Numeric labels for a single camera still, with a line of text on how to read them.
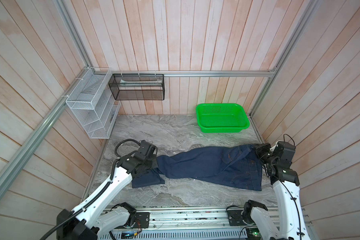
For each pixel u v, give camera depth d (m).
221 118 1.17
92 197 0.42
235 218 0.73
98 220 0.48
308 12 0.70
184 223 0.73
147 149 0.58
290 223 0.41
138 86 1.05
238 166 0.87
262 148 0.66
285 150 0.54
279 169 0.52
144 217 0.74
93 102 0.69
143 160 0.57
